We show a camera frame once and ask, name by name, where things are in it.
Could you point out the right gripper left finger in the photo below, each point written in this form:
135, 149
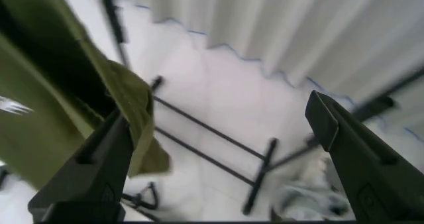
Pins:
89, 184

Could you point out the green printed shirt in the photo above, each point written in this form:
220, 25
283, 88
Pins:
39, 134

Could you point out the black clothes rack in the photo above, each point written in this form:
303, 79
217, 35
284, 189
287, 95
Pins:
258, 177

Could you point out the white curtain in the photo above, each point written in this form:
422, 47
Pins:
298, 25

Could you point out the white laundry basket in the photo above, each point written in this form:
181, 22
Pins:
314, 167

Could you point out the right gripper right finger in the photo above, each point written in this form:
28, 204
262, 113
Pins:
374, 171

